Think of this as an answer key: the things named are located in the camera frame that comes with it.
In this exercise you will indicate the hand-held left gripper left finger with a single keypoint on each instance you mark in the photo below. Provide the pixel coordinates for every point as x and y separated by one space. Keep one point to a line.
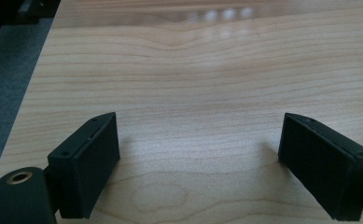
86 165

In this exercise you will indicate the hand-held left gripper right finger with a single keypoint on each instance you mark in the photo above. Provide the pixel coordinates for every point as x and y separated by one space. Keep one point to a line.
319 168

